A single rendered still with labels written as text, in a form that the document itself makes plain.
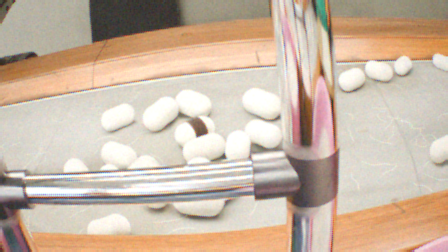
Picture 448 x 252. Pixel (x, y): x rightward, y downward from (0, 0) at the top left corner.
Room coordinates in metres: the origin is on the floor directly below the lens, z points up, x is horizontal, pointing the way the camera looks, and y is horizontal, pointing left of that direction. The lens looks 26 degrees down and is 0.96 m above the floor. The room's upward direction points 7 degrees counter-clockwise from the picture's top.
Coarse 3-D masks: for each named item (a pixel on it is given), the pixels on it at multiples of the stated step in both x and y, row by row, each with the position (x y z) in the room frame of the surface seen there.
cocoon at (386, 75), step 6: (366, 66) 0.51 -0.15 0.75; (372, 66) 0.50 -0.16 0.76; (378, 66) 0.50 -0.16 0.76; (384, 66) 0.50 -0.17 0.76; (366, 72) 0.51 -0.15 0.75; (372, 72) 0.50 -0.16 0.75; (378, 72) 0.50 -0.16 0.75; (384, 72) 0.49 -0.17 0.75; (390, 72) 0.49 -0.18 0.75; (372, 78) 0.51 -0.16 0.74; (378, 78) 0.50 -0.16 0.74; (384, 78) 0.49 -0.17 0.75; (390, 78) 0.49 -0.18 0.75
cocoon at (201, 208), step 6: (174, 204) 0.32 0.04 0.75; (180, 204) 0.31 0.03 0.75; (186, 204) 0.31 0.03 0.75; (192, 204) 0.31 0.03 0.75; (198, 204) 0.31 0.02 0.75; (204, 204) 0.31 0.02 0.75; (210, 204) 0.31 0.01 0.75; (216, 204) 0.31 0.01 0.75; (222, 204) 0.31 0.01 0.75; (180, 210) 0.31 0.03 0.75; (186, 210) 0.31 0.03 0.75; (192, 210) 0.31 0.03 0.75; (198, 210) 0.31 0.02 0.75; (204, 210) 0.31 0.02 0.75; (210, 210) 0.31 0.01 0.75; (216, 210) 0.31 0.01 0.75
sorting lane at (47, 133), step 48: (96, 96) 0.55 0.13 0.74; (144, 96) 0.53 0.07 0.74; (240, 96) 0.50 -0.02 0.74; (384, 96) 0.46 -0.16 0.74; (432, 96) 0.45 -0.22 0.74; (0, 144) 0.46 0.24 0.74; (48, 144) 0.45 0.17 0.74; (96, 144) 0.44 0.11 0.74; (144, 144) 0.43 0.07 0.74; (384, 144) 0.37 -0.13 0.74; (384, 192) 0.30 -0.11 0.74; (432, 192) 0.29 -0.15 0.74
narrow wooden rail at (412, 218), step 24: (360, 216) 0.25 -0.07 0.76; (384, 216) 0.24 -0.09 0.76; (408, 216) 0.24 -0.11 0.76; (432, 216) 0.23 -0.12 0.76; (48, 240) 0.26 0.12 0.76; (72, 240) 0.26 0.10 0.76; (96, 240) 0.26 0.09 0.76; (120, 240) 0.26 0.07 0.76; (144, 240) 0.26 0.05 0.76; (168, 240) 0.25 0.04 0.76; (192, 240) 0.25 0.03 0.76; (216, 240) 0.25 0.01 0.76; (240, 240) 0.25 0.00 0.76; (264, 240) 0.25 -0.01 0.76; (336, 240) 0.23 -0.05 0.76; (360, 240) 0.23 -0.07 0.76; (384, 240) 0.22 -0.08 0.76; (408, 240) 0.21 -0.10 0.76; (432, 240) 0.21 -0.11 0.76
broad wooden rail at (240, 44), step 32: (160, 32) 0.67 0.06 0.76; (192, 32) 0.64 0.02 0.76; (224, 32) 0.63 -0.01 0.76; (256, 32) 0.61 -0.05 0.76; (352, 32) 0.60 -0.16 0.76; (384, 32) 0.59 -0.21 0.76; (416, 32) 0.59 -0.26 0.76; (32, 64) 0.65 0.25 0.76; (64, 64) 0.61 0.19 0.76; (96, 64) 0.59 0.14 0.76; (128, 64) 0.58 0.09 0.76; (160, 64) 0.58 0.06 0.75; (192, 64) 0.57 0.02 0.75; (224, 64) 0.57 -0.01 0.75; (256, 64) 0.57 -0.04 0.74; (0, 96) 0.59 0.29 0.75; (32, 96) 0.58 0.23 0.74
